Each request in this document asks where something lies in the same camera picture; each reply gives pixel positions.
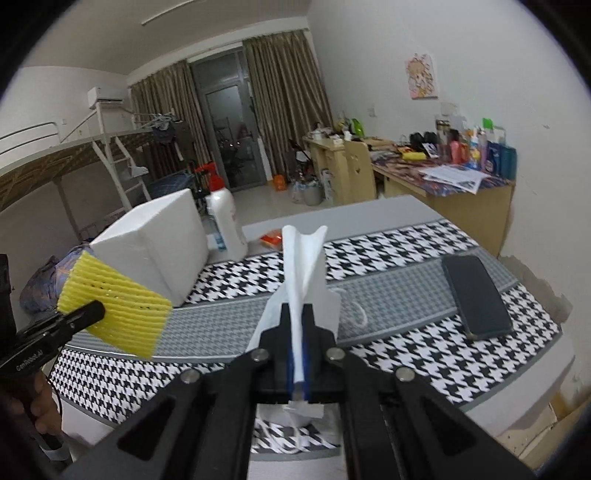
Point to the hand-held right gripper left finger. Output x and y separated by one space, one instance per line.
289 374

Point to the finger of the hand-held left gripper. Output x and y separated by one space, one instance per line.
83 314

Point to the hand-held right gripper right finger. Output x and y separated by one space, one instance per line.
318 364

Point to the yellow foam net sleeve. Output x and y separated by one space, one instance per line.
120 304

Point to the blue face mask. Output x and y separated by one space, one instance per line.
300 267

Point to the white foam box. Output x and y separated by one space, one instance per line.
157 240

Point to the person's left hand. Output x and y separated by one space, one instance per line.
48 406

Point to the patterned blue cloth bundle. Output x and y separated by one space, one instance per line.
46 281

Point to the houndstooth table mat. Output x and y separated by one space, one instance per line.
406 286

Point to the orange snack packet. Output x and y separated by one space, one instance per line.
272 239

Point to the clear plastic water bottle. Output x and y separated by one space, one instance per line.
213 237

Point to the white bed ladder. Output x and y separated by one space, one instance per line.
135 170

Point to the loft bed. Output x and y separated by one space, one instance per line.
69 157

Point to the black smartphone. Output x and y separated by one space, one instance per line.
475 295

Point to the white pump bottle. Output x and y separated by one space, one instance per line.
224 212

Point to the orange bag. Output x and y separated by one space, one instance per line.
278 182

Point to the wooden chair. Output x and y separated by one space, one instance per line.
360 170

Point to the small wooden desk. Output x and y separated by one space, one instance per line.
330 166

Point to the hanging dark clothes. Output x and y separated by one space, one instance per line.
165 131

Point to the long wooden desk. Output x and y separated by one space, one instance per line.
475 217

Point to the white air conditioner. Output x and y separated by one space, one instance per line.
106 94

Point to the yellow packet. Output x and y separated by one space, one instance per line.
413 157

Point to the narrow brown curtain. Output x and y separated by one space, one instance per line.
175 101

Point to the white paper sheets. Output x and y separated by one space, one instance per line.
455 175

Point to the green bottle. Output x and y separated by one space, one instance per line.
357 128

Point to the black bags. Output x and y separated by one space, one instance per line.
422 140

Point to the glass balcony door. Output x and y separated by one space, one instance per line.
226 106

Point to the pink bottle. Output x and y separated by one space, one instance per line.
456 152

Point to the blue labelled bottle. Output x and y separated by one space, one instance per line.
494 159

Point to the wide brown curtain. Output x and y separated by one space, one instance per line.
286 92

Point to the teal blue bottle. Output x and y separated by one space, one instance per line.
509 161

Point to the green card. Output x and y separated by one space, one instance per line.
488 124

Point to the cartoon wall poster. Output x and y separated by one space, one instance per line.
421 76

